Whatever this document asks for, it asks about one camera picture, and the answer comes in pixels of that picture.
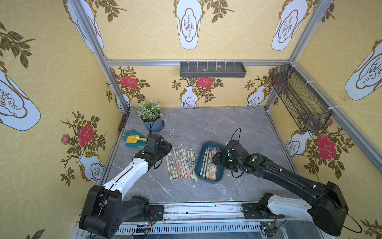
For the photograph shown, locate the red striped chopsticks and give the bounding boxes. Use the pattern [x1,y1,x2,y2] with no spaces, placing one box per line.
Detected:
[173,148,183,181]

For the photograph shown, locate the green panda chopsticks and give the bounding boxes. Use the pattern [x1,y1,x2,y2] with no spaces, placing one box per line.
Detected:
[176,148,188,180]

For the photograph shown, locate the teal plastic storage box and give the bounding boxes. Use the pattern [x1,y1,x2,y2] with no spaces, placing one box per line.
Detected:
[195,141,225,183]

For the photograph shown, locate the green label chopsticks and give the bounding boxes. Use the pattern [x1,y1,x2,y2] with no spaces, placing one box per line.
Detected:
[184,148,194,181]

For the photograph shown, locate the green tip chopsticks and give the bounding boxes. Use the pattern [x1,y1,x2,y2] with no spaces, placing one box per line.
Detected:
[191,149,198,182]

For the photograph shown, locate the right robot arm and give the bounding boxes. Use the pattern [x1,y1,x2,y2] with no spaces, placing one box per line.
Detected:
[212,152,349,237]

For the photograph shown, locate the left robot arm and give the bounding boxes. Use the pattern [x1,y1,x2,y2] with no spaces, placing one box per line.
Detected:
[79,140,172,239]

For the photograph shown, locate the bamboo print chopsticks in box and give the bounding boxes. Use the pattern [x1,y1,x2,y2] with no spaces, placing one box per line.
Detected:
[169,151,179,180]

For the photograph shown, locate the green garden glove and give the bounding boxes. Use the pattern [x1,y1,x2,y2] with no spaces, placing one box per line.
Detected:
[122,129,146,147]

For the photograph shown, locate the yellow hand trowel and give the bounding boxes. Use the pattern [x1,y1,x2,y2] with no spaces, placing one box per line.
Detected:
[125,135,147,144]

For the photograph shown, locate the potted green plant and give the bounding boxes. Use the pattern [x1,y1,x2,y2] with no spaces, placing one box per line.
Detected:
[137,99,164,133]

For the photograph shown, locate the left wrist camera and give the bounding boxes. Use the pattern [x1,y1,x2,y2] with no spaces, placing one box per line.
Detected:
[144,133,162,154]

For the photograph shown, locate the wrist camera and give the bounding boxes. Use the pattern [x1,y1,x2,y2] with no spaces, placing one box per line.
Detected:
[144,133,162,154]
[225,140,250,161]

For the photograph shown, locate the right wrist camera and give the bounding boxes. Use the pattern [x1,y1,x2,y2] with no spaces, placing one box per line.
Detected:
[225,140,250,161]

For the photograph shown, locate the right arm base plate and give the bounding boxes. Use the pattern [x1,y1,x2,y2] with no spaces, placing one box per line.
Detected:
[240,202,285,220]

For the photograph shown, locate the aluminium front rail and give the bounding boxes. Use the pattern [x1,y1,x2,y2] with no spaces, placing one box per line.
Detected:
[70,202,338,239]

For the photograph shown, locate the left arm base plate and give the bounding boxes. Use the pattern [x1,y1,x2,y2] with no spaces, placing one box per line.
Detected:
[127,205,164,222]

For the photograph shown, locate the grey wall shelf tray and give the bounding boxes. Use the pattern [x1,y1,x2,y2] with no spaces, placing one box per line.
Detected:
[180,60,247,78]

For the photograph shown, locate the black wire mesh basket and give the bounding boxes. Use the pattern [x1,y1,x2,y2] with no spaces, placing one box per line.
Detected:
[271,65,332,131]

